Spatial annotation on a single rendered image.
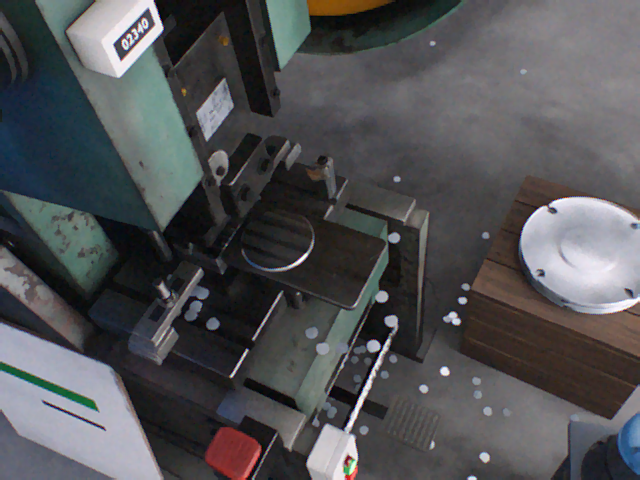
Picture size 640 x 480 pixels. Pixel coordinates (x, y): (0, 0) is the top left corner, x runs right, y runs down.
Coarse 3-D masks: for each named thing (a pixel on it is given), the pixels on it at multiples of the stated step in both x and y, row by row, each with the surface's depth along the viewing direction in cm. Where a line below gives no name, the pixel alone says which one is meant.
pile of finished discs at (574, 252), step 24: (552, 216) 150; (576, 216) 149; (600, 216) 148; (624, 216) 148; (528, 240) 147; (552, 240) 146; (576, 240) 145; (600, 240) 144; (624, 240) 144; (528, 264) 143; (552, 264) 143; (576, 264) 141; (600, 264) 140; (624, 264) 140; (552, 288) 139; (576, 288) 138; (600, 288) 138; (624, 288) 138; (600, 312) 138
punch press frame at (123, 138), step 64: (0, 0) 51; (64, 0) 52; (0, 64) 57; (64, 64) 55; (0, 128) 72; (64, 128) 64; (128, 128) 63; (0, 192) 90; (64, 192) 79; (128, 192) 70; (64, 256) 105; (128, 256) 125; (384, 256) 130; (320, 320) 112; (256, 384) 108; (320, 384) 116
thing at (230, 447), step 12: (216, 432) 91; (228, 432) 91; (240, 432) 90; (216, 444) 90; (228, 444) 90; (240, 444) 89; (252, 444) 89; (216, 456) 89; (228, 456) 89; (240, 456) 88; (252, 456) 88; (216, 468) 88; (228, 468) 88; (240, 468) 87
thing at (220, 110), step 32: (160, 0) 82; (192, 32) 78; (224, 32) 81; (192, 64) 77; (224, 64) 83; (192, 96) 79; (224, 96) 85; (224, 128) 88; (224, 160) 89; (256, 160) 93; (224, 192) 91; (256, 192) 97
